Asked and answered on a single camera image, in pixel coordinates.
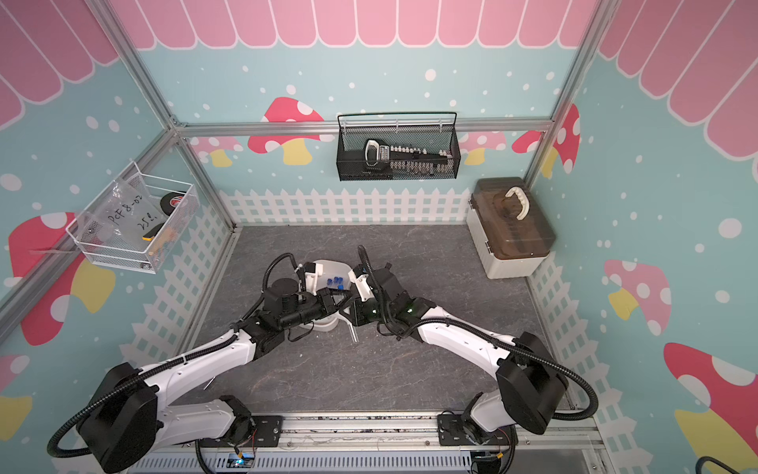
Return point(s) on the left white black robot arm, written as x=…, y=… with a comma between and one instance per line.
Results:
x=132, y=411

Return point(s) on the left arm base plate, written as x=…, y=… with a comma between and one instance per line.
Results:
x=259, y=431

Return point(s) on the clear plastic label bag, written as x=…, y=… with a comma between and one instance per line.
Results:
x=128, y=212

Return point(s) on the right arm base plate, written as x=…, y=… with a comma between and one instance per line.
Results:
x=454, y=430

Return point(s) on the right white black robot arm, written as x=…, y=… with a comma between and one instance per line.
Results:
x=532, y=388

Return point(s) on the white wire wall basket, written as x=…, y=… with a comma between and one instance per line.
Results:
x=103, y=248

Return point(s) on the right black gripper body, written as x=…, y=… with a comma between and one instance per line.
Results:
x=370, y=310

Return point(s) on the socket wrench set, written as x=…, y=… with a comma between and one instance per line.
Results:
x=395, y=161

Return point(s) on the brown lidded storage box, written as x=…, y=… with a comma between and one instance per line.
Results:
x=509, y=229

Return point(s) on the black tape roll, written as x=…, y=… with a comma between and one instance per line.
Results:
x=169, y=202

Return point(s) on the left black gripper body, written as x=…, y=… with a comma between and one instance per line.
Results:
x=309, y=309

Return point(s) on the black wire mesh basket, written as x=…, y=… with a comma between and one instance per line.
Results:
x=431, y=130

